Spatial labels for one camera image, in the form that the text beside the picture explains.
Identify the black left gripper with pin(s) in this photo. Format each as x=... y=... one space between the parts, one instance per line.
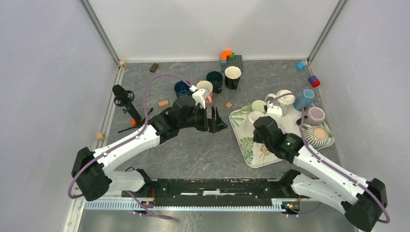
x=220 y=124

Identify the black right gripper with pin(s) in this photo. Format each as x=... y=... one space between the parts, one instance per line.
x=256 y=137

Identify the light green mug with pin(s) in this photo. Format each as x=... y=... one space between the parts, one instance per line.
x=256 y=106

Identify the pink mug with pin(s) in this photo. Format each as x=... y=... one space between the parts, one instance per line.
x=207 y=85

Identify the dark green mug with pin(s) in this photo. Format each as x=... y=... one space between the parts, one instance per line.
x=216 y=79

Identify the black octagonal mug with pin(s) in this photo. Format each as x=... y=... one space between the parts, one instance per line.
x=232 y=77

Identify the dark blue mug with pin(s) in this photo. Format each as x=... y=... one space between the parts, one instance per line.
x=182 y=89

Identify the white ribbed mug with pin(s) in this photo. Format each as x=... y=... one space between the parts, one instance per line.
x=249 y=128

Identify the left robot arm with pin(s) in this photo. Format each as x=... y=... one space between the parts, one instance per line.
x=94 y=172

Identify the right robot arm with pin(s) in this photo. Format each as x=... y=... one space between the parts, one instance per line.
x=362 y=202

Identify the cream upside-down mug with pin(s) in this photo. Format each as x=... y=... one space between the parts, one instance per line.
x=284 y=102

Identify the lilac mug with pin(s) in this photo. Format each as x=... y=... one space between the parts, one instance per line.
x=312 y=116

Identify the white striped mug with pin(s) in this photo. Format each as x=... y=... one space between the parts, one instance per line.
x=315 y=136

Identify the light blue mug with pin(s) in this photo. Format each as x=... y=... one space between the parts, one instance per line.
x=303 y=100

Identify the small tan wooden cube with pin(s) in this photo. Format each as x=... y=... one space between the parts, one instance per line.
x=228 y=106

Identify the floral white tray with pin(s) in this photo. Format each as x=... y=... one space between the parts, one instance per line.
x=255 y=154

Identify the orange wooden block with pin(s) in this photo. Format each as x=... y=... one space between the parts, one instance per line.
x=164 y=104

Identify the grey lego baseplate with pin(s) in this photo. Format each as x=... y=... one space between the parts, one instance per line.
x=237 y=62

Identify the purple and red block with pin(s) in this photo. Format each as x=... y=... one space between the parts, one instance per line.
x=314 y=81

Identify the orange curved lego brick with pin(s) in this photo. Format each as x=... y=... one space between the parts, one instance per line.
x=226 y=54

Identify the light blue block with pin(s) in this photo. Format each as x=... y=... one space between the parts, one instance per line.
x=301 y=65

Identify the brown block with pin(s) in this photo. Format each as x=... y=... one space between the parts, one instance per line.
x=154 y=67

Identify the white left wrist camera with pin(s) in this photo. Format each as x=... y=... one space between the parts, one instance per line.
x=199 y=96

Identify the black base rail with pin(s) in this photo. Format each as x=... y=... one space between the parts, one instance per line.
x=214 y=192

